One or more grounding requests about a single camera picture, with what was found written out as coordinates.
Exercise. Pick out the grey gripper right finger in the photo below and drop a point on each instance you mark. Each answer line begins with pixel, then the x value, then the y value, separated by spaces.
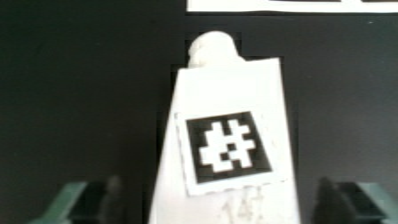
pixel 355 203

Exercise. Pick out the white marker sheet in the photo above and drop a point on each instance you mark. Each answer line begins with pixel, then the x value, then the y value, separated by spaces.
pixel 298 6

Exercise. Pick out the white stool leg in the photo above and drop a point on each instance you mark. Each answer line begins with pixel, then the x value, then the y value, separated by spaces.
pixel 227 180

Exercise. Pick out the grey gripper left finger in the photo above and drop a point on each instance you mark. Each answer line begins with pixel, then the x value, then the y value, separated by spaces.
pixel 88 204

